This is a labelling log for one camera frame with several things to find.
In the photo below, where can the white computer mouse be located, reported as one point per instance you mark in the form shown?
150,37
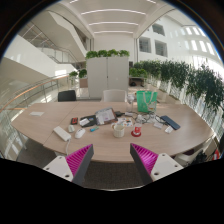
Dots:
79,133

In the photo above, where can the green plants atop cabinet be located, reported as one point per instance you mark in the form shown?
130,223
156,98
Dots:
106,53

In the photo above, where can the small red black box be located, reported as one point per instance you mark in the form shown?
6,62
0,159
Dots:
74,120

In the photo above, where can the black chair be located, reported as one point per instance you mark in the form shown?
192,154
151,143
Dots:
66,96

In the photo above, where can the potted green plants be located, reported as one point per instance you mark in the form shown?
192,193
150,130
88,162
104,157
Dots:
82,72

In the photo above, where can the white paper sheet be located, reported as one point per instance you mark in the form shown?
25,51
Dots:
36,113

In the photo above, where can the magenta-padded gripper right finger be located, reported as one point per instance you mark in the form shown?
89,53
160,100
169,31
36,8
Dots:
146,159

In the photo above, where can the white shell chair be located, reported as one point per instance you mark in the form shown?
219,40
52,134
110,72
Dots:
188,155

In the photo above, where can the white card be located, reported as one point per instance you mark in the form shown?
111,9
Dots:
84,122

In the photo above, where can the white gold-grid mug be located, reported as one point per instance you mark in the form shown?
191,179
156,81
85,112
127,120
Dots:
118,131

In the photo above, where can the ceiling light strips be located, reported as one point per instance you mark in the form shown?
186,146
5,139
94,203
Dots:
113,23

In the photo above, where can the blue green marker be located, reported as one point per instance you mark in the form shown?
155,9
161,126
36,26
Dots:
94,129

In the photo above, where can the clear lidded drink bottle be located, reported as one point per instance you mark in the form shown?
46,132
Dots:
130,101

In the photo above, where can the green hedge plant row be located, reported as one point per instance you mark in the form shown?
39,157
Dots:
200,83

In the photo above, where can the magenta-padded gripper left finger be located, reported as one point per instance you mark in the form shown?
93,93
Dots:
80,159

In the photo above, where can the clear red-labelled water bottle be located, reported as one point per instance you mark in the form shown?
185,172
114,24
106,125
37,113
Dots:
137,129

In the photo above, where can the white cabinet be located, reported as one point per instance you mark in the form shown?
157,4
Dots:
106,76

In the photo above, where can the white plastic packet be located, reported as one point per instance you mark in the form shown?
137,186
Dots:
158,125
169,129

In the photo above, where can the black flat case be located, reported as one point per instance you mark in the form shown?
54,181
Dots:
92,120

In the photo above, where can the colourful sticker sheet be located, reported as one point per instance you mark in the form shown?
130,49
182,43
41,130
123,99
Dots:
127,121

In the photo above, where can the green tote bag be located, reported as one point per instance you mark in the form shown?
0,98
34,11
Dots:
145,101

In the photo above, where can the dark blue flat case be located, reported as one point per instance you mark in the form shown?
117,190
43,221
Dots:
170,122

